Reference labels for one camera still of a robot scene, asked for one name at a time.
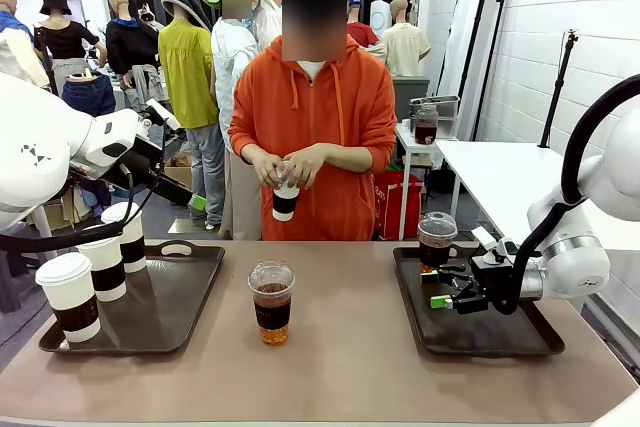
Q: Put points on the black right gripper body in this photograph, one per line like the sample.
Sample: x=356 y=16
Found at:
x=492 y=282

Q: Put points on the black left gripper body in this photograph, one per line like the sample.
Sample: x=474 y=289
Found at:
x=142 y=164

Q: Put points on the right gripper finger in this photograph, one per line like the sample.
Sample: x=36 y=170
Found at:
x=465 y=303
x=450 y=274

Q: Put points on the clear cup dark drink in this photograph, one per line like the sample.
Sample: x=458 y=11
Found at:
x=436 y=242

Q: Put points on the white paper cup black sleeve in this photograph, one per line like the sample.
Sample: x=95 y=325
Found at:
x=105 y=272
x=131 y=242
x=70 y=292
x=286 y=204

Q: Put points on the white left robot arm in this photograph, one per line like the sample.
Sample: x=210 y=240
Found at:
x=35 y=147

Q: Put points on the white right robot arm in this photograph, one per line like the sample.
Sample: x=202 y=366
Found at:
x=580 y=257

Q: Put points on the person left forearm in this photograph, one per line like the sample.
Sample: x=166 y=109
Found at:
x=347 y=157

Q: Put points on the person right forearm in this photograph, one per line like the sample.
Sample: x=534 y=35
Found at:
x=248 y=153

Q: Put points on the dark brown plastic tray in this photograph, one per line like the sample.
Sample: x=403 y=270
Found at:
x=160 y=297
x=470 y=332

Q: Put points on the metal tray container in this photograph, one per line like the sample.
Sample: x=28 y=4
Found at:
x=440 y=104

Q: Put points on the person right hand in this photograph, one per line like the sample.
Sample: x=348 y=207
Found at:
x=267 y=169

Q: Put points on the person left hand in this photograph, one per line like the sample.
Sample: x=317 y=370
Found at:
x=307 y=164

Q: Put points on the cardboard box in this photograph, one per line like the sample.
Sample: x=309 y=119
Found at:
x=179 y=169

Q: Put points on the red shopping bag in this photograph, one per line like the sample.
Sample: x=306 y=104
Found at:
x=400 y=207

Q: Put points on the mannequin torso blue jeans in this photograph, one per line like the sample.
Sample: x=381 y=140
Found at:
x=90 y=94

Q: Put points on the mannequin grey hood yellow top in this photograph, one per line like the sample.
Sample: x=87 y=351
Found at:
x=187 y=77

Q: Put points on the large white table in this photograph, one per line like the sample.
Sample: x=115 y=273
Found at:
x=505 y=177

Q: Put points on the mannequin black sweater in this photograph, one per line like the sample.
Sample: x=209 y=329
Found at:
x=130 y=47

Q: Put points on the small white side table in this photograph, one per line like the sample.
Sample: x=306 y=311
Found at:
x=412 y=147

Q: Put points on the mannequin green hat white coat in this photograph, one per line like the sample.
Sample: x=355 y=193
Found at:
x=235 y=62

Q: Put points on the clear cup amber tea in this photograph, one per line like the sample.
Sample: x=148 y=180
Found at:
x=272 y=302

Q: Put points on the mannequin black hat black top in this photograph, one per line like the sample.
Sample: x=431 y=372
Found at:
x=65 y=37

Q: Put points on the glass jar dark liquid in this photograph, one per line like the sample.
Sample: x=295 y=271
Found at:
x=426 y=127

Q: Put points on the person in orange hoodie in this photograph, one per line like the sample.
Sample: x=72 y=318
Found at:
x=325 y=107

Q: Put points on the mannequin blue white jacket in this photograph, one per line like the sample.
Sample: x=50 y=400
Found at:
x=15 y=47

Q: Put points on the grey box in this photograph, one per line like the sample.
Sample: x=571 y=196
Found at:
x=412 y=89

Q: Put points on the tall mannequin white shirt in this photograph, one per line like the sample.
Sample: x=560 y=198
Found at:
x=267 y=17

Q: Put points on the black tripod stand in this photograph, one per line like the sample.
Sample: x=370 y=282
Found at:
x=557 y=92

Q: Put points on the mannequin cream shirt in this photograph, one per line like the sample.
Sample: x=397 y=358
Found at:
x=405 y=47

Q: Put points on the mannequin red shirt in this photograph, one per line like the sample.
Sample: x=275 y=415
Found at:
x=362 y=34

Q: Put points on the black light stand pole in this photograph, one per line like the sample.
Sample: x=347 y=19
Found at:
x=487 y=32

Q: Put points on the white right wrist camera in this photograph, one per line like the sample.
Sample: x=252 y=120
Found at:
x=495 y=247

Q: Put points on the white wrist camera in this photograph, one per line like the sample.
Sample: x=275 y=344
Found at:
x=162 y=114
x=495 y=247

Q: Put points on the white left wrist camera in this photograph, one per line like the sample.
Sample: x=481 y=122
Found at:
x=162 y=114

